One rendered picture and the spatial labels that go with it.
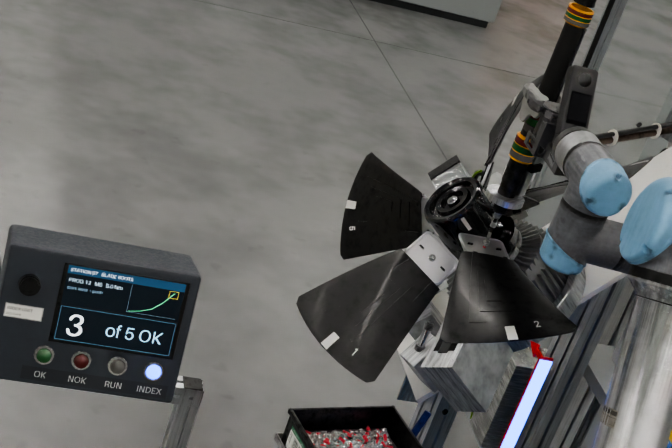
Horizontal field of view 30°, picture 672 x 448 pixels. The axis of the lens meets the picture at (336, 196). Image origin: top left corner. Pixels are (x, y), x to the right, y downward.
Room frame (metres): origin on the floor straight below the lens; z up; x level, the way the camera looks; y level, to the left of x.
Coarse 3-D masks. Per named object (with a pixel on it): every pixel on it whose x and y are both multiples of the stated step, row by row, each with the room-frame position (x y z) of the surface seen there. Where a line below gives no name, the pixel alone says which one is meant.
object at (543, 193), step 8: (624, 168) 2.06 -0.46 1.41; (632, 168) 2.04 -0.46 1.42; (640, 168) 2.03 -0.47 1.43; (632, 176) 1.99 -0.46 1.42; (552, 184) 2.08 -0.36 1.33; (560, 184) 2.05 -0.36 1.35; (528, 192) 2.08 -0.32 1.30; (536, 192) 2.09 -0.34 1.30; (544, 192) 2.12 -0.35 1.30; (552, 192) 2.14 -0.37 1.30; (560, 192) 2.15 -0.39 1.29
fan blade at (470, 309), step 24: (480, 264) 1.98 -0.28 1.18; (504, 264) 2.01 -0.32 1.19; (456, 288) 1.91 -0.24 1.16; (480, 288) 1.91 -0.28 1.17; (504, 288) 1.93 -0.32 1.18; (528, 288) 1.95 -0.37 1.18; (456, 312) 1.85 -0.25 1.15; (480, 312) 1.86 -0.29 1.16; (504, 312) 1.86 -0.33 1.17; (528, 312) 1.88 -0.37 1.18; (552, 312) 1.89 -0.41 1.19; (456, 336) 1.80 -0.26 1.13; (480, 336) 1.81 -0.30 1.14; (504, 336) 1.81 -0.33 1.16; (528, 336) 1.81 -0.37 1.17
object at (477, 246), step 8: (464, 240) 2.05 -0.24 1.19; (472, 240) 2.06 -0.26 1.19; (480, 240) 2.07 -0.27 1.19; (496, 240) 2.09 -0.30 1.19; (464, 248) 2.02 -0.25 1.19; (472, 248) 2.03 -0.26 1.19; (480, 248) 2.04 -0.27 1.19; (488, 248) 2.05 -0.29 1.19; (504, 248) 2.07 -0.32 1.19; (504, 256) 2.05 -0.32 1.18
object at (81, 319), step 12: (60, 312) 1.42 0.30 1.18; (72, 312) 1.43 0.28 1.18; (84, 312) 1.43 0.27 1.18; (96, 312) 1.44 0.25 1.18; (60, 324) 1.42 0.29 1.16; (72, 324) 1.42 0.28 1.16; (84, 324) 1.43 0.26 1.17; (60, 336) 1.42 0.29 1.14; (72, 336) 1.42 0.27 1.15; (84, 336) 1.43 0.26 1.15
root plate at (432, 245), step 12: (420, 240) 2.11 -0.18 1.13; (432, 240) 2.11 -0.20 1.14; (408, 252) 2.09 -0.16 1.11; (420, 252) 2.10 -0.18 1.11; (432, 252) 2.10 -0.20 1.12; (444, 252) 2.10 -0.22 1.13; (420, 264) 2.08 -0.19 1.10; (432, 264) 2.09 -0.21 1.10; (444, 264) 2.09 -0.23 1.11; (456, 264) 2.09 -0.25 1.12; (432, 276) 2.07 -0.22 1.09; (444, 276) 2.07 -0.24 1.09
